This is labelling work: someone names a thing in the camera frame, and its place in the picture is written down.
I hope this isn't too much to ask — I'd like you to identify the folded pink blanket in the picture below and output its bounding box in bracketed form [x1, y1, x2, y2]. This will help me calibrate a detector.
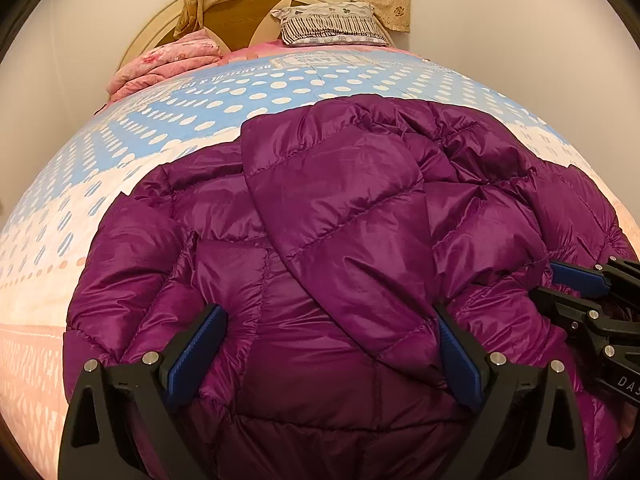
[106, 29, 222, 104]

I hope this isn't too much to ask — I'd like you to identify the purple hooded puffer jacket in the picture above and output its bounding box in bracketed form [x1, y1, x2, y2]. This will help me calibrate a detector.
[64, 94, 634, 479]

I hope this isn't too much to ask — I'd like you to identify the striped grey pillow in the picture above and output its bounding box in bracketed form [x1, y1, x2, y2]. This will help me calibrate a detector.
[270, 2, 390, 47]

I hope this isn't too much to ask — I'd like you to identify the polka dot duvet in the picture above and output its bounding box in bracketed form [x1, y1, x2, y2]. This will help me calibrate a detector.
[0, 44, 640, 480]

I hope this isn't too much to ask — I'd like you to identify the cream wooden headboard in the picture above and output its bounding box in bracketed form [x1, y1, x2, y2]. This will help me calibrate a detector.
[118, 0, 394, 68]

